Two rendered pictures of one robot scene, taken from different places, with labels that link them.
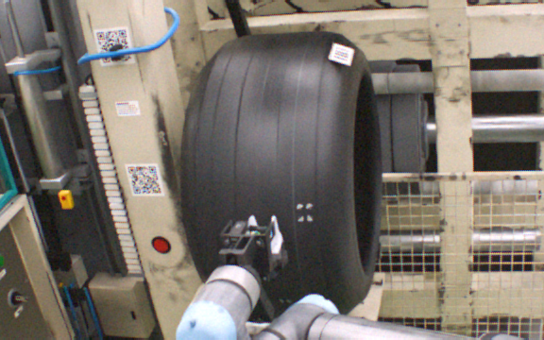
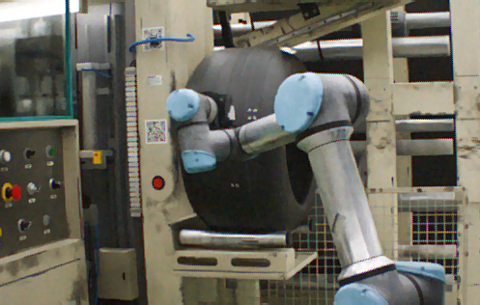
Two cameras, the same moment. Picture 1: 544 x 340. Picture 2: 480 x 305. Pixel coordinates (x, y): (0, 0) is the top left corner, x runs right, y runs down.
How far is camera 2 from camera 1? 1.28 m
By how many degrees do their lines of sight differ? 24
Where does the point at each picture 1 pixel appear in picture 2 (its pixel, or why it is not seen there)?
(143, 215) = (150, 159)
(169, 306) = (155, 236)
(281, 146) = (243, 79)
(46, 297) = (71, 201)
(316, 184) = (261, 98)
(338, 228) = not seen: hidden behind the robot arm
